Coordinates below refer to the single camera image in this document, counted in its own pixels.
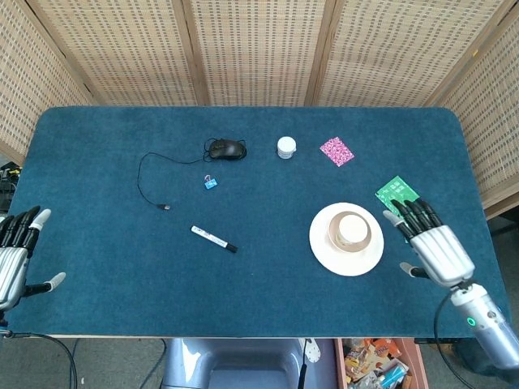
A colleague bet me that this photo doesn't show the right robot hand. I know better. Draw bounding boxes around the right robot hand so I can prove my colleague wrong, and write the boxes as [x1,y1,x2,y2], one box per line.
[383,198,475,289]

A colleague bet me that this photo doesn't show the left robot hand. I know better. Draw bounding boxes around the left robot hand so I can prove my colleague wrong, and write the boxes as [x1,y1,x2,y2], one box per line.
[0,205,67,312]

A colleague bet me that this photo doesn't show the printed white paper cup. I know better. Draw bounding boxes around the printed white paper cup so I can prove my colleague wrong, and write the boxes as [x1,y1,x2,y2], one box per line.
[337,214,367,246]

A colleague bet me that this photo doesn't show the beige bowl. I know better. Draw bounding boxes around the beige bowl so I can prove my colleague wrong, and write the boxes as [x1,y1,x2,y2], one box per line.
[327,211,373,253]

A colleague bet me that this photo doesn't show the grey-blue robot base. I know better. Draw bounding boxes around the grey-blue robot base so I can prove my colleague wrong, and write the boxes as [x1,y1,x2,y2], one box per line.
[161,338,340,389]

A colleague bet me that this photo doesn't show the black equipment beside table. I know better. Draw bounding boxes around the black equipment beside table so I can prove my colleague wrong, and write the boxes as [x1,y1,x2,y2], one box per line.
[0,160,22,216]

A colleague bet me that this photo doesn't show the green tea packet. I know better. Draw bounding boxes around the green tea packet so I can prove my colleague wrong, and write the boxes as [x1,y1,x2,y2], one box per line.
[375,176,421,216]

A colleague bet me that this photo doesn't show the white round plate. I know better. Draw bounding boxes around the white round plate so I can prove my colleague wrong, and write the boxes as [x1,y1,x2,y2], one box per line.
[308,202,385,277]

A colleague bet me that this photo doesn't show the pink bin of snacks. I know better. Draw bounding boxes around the pink bin of snacks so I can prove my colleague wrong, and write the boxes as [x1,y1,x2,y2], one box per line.
[334,338,425,389]

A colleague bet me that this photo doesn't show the pink patterned card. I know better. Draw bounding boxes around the pink patterned card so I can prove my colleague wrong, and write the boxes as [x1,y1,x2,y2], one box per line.
[319,137,355,167]

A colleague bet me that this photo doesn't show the blue table cloth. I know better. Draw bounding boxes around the blue table cloth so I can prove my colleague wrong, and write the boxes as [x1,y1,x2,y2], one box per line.
[7,105,510,340]

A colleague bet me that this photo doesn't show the small white jar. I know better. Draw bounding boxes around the small white jar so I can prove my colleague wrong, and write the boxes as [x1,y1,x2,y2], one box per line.
[277,136,297,160]

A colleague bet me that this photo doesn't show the white marker with black cap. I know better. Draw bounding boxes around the white marker with black cap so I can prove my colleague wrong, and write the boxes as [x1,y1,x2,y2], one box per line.
[191,224,239,254]

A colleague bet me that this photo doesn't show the black computer mouse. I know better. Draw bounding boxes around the black computer mouse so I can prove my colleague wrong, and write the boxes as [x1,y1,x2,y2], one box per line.
[208,138,247,161]

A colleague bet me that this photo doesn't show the woven wooden folding screen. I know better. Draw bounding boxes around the woven wooden folding screen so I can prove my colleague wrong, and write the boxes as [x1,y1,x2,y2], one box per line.
[0,0,519,220]

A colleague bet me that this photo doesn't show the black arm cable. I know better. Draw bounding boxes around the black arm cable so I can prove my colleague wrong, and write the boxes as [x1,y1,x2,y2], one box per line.
[432,290,479,389]

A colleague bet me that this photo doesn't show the black floor cable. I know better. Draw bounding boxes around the black floor cable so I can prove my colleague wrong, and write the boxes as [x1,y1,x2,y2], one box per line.
[0,331,79,389]

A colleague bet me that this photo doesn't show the black mouse cable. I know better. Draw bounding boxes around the black mouse cable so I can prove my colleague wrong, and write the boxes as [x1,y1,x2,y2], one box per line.
[137,137,212,211]

